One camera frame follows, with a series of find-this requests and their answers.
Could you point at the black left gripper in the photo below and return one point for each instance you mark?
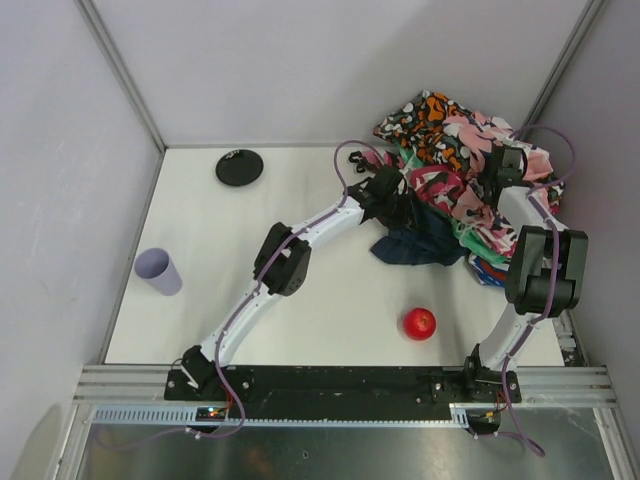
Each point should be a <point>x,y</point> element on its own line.
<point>400,201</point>

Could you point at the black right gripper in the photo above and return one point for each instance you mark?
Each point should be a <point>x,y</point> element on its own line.
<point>495,176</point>

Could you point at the pink navy patterned cloth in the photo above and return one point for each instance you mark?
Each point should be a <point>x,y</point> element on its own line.
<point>465,149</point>

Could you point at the dark blue denim cloth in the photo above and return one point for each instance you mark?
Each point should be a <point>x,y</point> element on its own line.
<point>418,235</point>

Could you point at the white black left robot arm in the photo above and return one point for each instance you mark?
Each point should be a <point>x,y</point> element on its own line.
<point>281,267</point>

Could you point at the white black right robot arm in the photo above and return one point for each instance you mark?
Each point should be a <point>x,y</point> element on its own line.
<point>544,278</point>

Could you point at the magenta green patterned cloth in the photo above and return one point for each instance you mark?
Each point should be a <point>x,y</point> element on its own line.
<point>426,182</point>

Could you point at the orange black camo cloth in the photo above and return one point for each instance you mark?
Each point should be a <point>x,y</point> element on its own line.
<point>419,127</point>

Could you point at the red apple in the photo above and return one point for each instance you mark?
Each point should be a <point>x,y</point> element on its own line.
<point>419,324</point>

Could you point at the black round plate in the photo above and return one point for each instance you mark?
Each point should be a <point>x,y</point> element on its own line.
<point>239,168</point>

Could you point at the lilac plastic cup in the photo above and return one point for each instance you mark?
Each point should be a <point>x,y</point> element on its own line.
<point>157,269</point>

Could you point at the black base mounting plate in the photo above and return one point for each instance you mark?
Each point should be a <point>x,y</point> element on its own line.
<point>360,392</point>

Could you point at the grey slotted cable duct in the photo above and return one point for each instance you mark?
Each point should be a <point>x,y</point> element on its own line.
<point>450,416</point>

